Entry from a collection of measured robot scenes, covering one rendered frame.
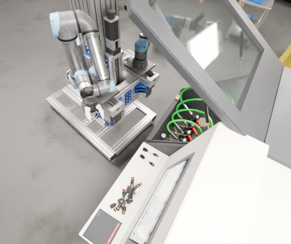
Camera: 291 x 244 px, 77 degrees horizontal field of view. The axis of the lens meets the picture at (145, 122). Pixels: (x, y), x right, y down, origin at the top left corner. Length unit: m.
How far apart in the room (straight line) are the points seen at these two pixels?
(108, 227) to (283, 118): 1.10
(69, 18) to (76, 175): 1.72
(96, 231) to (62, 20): 1.17
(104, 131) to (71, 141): 0.50
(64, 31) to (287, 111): 1.26
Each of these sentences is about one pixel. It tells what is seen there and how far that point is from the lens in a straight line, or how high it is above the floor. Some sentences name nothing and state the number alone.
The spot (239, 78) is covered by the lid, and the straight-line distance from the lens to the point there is 1.04.
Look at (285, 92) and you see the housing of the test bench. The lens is 1.30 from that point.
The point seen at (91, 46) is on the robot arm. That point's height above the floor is 1.54.
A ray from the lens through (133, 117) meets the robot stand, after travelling 2.44.
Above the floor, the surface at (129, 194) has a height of 1.01.
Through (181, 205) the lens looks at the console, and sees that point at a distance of 0.69.
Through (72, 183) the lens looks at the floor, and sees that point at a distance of 2.38.
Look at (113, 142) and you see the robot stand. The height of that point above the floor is 0.21.
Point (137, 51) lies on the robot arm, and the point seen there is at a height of 1.21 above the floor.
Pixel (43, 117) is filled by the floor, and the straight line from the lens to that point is 2.95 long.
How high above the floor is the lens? 2.20
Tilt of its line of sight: 56 degrees down
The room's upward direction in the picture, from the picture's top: 8 degrees clockwise
